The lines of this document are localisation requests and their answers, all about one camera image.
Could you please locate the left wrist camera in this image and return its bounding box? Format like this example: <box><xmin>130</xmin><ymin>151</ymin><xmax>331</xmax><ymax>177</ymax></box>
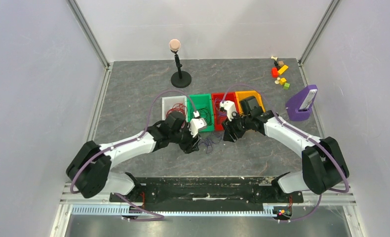
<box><xmin>189</xmin><ymin>111</ymin><xmax>207</xmax><ymax>138</ymax></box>

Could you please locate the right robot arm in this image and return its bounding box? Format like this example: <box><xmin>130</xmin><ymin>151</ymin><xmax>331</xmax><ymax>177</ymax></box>
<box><xmin>219</xmin><ymin>96</ymin><xmax>350</xmax><ymax>201</ymax></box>

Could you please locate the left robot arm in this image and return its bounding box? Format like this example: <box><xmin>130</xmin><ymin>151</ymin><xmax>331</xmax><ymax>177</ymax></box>
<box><xmin>66</xmin><ymin>112</ymin><xmax>207</xmax><ymax>202</ymax></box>

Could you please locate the green plastic bin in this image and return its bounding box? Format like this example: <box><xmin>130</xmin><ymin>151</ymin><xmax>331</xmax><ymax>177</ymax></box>
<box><xmin>190</xmin><ymin>94</ymin><xmax>214</xmax><ymax>132</ymax></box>

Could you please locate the red plastic bin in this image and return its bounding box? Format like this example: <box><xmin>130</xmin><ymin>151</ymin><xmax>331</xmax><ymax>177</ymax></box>
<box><xmin>211</xmin><ymin>92</ymin><xmax>238</xmax><ymax>131</ymax></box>

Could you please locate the orange plastic bin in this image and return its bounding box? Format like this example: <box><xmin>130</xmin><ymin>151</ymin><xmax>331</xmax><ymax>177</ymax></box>
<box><xmin>235</xmin><ymin>90</ymin><xmax>266</xmax><ymax>115</ymax></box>

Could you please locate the white transparent plastic bin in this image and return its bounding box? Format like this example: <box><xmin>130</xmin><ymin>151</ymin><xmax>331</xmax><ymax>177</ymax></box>
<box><xmin>161</xmin><ymin>96</ymin><xmax>188</xmax><ymax>121</ymax></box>

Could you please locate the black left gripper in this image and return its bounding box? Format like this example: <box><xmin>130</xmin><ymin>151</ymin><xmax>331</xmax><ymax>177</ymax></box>
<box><xmin>170</xmin><ymin>122</ymin><xmax>201</xmax><ymax>154</ymax></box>

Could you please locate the white cable duct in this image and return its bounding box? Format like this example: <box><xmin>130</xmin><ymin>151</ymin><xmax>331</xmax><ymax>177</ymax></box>
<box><xmin>71</xmin><ymin>204</ymin><xmax>277</xmax><ymax>217</ymax></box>

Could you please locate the purple metronome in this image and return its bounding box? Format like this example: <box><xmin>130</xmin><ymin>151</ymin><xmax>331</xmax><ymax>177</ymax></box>
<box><xmin>285</xmin><ymin>84</ymin><xmax>318</xmax><ymax>121</ymax></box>

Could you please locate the green wooden cube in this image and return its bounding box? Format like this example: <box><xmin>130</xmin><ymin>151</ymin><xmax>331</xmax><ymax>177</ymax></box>
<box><xmin>283</xmin><ymin>82</ymin><xmax>290</xmax><ymax>90</ymax></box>

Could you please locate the red wire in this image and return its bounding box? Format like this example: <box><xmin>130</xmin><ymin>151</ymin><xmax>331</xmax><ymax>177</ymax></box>
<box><xmin>166</xmin><ymin>103</ymin><xmax>188</xmax><ymax>120</ymax></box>

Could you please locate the yellow wooden bar block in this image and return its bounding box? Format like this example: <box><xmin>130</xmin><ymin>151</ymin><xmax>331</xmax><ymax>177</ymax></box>
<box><xmin>277</xmin><ymin>65</ymin><xmax>289</xmax><ymax>75</ymax></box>

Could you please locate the red wooden block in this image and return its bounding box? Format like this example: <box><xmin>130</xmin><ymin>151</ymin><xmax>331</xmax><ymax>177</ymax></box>
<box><xmin>271</xmin><ymin>67</ymin><xmax>279</xmax><ymax>78</ymax></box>

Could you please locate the yellow wooden cube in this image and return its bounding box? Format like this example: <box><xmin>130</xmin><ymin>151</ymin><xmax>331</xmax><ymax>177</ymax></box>
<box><xmin>279</xmin><ymin>78</ymin><xmax>287</xmax><ymax>85</ymax></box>

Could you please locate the black microphone stand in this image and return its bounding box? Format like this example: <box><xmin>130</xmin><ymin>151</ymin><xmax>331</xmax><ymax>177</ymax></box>
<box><xmin>169</xmin><ymin>39</ymin><xmax>192</xmax><ymax>88</ymax></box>

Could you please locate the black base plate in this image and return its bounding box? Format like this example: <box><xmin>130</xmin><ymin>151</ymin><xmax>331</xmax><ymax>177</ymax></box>
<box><xmin>125</xmin><ymin>176</ymin><xmax>304</xmax><ymax>212</ymax></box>

